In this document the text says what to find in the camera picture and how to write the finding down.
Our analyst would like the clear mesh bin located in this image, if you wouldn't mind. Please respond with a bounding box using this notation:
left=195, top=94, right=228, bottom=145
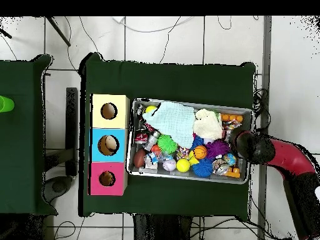
left=126, top=98, right=253, bottom=184

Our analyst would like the dark green table cloth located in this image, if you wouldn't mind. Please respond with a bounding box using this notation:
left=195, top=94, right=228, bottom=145
left=0, top=54, right=53, bottom=216
left=79, top=52, right=257, bottom=221

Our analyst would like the brown toy football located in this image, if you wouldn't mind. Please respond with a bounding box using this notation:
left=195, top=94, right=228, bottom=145
left=132, top=149, right=147, bottom=169

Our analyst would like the blue spiky ball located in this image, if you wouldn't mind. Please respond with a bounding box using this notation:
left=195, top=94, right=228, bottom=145
left=192, top=159, right=215, bottom=179

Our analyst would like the white baseball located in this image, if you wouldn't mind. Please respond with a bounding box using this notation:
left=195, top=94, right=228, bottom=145
left=162, top=158, right=178, bottom=173

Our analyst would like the red soda can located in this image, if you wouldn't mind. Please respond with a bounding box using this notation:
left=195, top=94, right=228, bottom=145
left=134, top=131, right=150, bottom=145

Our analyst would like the black tripod leg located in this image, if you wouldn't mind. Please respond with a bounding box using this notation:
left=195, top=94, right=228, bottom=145
left=42, top=16, right=71, bottom=48

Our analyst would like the yellow ball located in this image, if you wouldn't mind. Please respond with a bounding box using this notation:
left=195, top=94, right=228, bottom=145
left=176, top=158, right=191, bottom=173
left=144, top=104, right=158, bottom=115

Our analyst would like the orange toy basketball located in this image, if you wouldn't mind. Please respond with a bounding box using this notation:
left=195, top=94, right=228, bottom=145
left=194, top=145, right=208, bottom=161

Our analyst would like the purple spiky ball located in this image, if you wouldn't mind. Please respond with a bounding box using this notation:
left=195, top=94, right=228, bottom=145
left=206, top=139, right=231, bottom=161

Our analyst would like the green spiky ball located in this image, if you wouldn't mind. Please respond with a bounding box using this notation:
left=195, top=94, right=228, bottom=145
left=159, top=134, right=179, bottom=154

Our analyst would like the wooden box with three holes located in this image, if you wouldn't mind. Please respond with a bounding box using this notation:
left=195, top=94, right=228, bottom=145
left=89, top=93, right=131, bottom=196

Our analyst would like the green cup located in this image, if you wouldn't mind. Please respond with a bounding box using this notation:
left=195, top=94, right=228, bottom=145
left=0, top=94, right=16, bottom=113

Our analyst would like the cream knitted cloth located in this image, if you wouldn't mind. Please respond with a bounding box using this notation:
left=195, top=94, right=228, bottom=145
left=193, top=107, right=224, bottom=141

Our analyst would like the mint green cloth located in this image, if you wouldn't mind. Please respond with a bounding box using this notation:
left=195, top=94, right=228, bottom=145
left=142, top=101, right=196, bottom=149

